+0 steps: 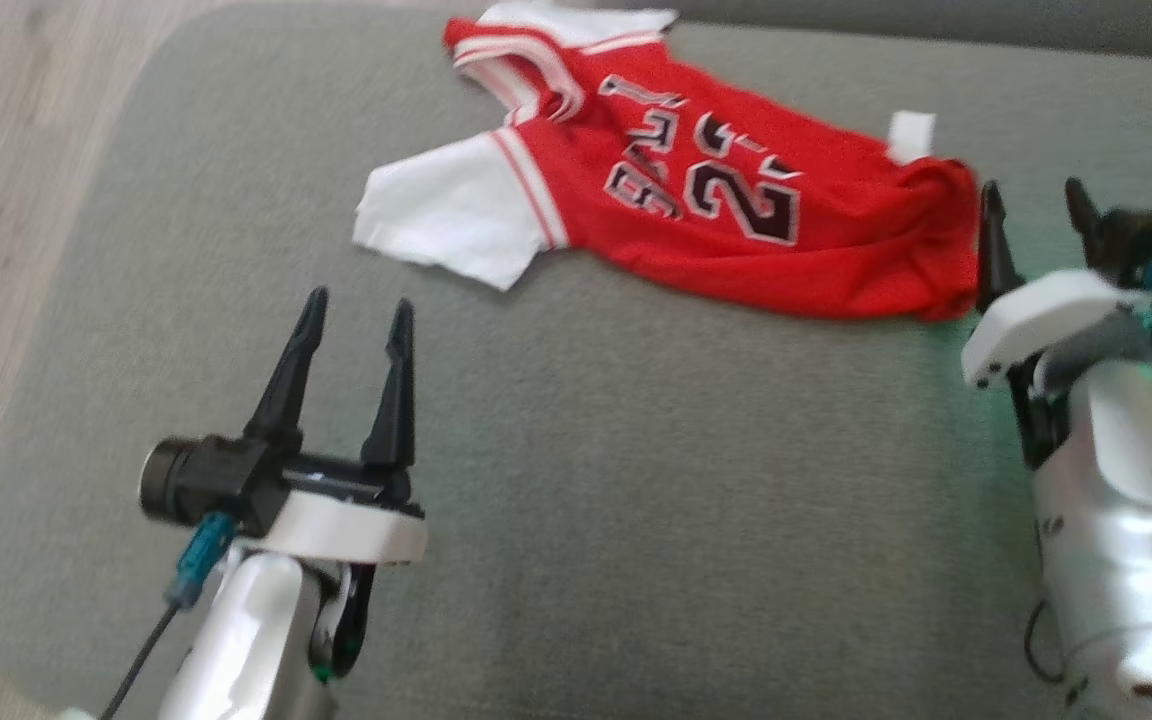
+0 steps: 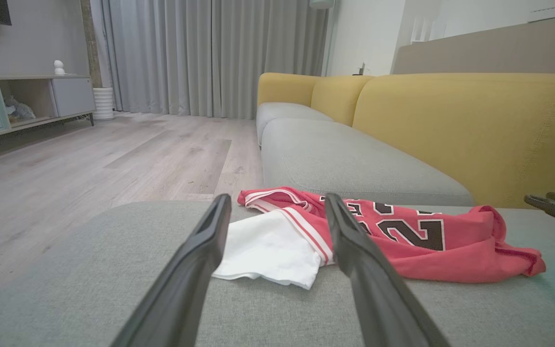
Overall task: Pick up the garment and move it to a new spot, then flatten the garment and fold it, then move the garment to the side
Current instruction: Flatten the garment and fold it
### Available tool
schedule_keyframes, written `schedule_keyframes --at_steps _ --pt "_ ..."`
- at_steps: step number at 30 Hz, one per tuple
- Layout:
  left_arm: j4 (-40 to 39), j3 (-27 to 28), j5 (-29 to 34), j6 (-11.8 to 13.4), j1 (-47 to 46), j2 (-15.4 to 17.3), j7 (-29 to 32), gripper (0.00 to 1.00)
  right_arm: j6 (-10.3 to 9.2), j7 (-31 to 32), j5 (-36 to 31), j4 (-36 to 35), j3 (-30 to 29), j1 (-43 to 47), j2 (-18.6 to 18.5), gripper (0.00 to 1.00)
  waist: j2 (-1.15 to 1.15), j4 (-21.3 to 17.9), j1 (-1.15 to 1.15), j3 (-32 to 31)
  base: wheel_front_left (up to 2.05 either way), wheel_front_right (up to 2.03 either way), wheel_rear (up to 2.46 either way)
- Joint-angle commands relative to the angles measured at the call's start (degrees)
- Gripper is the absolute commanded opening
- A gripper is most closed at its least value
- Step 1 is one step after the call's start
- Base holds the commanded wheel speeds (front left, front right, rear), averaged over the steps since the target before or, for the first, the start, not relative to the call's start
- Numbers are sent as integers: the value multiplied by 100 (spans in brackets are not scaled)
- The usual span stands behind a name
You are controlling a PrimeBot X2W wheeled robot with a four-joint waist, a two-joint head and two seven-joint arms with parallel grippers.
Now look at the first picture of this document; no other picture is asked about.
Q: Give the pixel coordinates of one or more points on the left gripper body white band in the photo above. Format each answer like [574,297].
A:
[346,525]

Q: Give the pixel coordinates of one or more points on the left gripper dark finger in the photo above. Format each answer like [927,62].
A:
[291,380]
[394,410]

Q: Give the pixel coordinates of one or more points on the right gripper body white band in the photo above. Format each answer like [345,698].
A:
[1046,315]

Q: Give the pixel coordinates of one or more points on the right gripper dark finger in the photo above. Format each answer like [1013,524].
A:
[994,260]
[1086,220]

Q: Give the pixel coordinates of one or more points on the red number print jersey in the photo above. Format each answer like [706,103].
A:
[836,230]

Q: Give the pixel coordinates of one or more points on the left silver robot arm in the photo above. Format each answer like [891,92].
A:
[246,640]

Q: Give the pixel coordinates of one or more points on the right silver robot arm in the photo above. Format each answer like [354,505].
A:
[1126,520]

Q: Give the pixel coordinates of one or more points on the large grey sofa seat cushion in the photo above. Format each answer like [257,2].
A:
[636,480]

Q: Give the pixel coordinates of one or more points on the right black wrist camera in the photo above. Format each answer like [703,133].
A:
[1151,235]

